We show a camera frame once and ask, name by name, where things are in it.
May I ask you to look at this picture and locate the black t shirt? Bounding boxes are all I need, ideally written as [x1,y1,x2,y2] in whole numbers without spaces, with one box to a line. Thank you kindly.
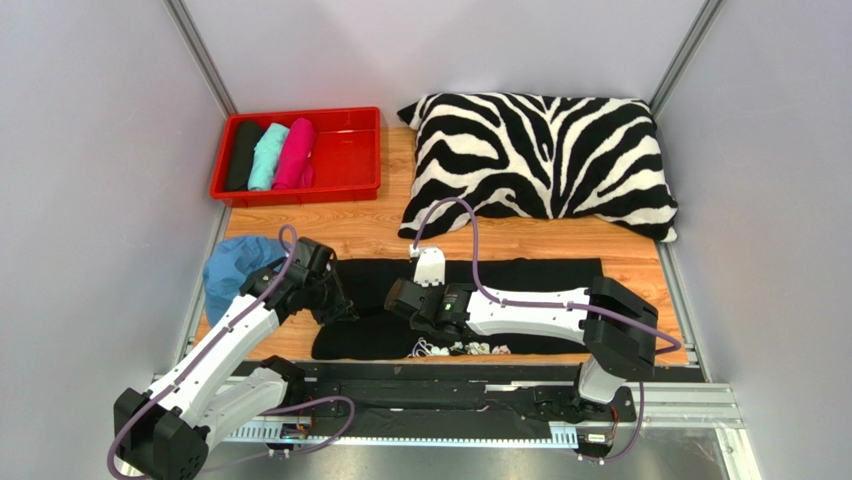
[311,256,607,362]

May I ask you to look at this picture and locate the blue bucket hat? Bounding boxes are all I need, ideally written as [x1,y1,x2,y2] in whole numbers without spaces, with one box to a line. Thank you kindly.
[202,235,290,327]

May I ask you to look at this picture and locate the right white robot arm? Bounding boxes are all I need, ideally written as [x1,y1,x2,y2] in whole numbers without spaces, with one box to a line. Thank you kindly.
[384,277,659,404]

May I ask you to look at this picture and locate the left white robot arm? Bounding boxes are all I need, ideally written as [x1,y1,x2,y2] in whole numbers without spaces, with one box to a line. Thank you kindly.
[106,237,357,479]

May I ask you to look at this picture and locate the rolled pink shirt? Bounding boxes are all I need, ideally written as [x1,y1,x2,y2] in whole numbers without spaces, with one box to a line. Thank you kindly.
[272,118,316,190]

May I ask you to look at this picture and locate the rolled teal shirt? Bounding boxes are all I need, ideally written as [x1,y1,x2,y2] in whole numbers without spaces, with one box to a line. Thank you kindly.
[247,123,290,191]

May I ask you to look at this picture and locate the red plastic bin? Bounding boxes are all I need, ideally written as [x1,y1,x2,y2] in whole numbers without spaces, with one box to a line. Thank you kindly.
[209,106,382,208]

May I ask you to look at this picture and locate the rolled black shirt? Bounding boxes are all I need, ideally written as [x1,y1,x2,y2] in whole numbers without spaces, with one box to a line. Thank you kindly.
[224,120,265,192]

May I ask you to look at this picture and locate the zebra print pillow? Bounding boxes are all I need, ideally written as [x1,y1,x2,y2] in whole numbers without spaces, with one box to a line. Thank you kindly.
[397,92,679,243]

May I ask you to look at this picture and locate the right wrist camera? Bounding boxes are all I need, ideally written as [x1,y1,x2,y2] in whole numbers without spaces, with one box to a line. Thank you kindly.
[409,245,446,287]

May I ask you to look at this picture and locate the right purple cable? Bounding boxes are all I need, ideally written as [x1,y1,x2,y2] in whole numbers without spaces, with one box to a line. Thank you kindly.
[409,196,684,465]

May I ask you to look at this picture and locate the purple cable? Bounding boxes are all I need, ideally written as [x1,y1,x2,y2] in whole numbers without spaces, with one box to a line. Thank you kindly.
[409,196,684,465]
[106,224,357,480]

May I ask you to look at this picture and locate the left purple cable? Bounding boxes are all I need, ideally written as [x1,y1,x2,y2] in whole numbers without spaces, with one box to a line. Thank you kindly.
[106,224,357,480]

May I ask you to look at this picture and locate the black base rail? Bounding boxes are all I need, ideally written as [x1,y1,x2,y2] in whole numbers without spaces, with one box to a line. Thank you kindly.
[236,362,643,447]

